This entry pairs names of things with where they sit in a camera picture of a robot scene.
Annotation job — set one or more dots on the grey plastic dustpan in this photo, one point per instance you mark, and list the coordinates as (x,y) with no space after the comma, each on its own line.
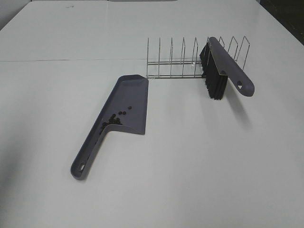
(130,94)

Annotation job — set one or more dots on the pile of coffee beans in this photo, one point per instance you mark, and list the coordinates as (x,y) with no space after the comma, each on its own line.
(114,119)

